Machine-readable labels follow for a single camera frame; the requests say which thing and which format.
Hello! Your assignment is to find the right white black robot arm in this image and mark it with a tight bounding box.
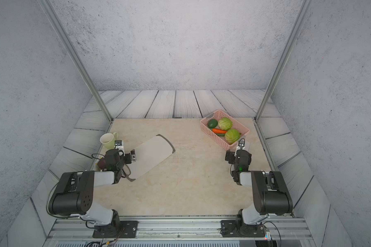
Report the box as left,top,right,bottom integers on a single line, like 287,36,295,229
225,149,293,226

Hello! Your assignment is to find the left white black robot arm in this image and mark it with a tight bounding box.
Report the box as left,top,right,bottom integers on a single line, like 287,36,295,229
46,149,136,227

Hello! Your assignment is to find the green cabbage front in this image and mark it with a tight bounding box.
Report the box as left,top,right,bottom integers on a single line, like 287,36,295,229
224,129,241,144

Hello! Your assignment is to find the green cabbage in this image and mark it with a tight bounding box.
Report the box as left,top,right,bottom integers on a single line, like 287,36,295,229
224,129,241,144
217,117,232,131

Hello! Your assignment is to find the pink plastic basket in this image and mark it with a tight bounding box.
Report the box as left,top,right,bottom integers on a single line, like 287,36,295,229
200,110,250,150

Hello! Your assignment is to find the small plate with dark fruit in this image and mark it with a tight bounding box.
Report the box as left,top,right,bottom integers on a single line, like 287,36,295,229
96,156,106,170

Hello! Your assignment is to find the light green mug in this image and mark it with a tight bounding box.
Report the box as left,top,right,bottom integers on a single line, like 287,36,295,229
100,132,118,150

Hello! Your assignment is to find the orange carrot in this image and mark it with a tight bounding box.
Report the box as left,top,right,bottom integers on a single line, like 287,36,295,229
211,128,227,134

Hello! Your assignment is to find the green cabbage rear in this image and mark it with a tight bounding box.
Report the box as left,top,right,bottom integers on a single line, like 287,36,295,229
217,117,232,131

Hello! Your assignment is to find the dark green avocado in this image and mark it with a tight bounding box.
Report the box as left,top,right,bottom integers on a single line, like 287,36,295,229
207,118,218,129

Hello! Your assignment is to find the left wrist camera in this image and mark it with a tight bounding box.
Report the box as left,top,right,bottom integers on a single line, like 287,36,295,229
114,140,125,155

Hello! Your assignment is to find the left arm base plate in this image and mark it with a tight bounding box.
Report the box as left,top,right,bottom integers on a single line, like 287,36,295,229
92,221,139,238

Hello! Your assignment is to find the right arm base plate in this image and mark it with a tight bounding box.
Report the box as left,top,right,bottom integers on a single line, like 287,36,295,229
220,220,267,238

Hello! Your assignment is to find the right aluminium frame post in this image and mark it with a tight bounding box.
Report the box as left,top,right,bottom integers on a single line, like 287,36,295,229
255,0,312,122

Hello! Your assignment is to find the aluminium frame post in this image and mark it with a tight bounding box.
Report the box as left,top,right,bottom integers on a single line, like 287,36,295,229
255,0,312,122
38,0,113,123

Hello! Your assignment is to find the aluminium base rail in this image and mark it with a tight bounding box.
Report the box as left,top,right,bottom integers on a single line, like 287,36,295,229
44,215,315,247

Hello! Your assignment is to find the left aluminium frame post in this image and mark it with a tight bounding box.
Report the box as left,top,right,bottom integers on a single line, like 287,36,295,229
38,0,113,123

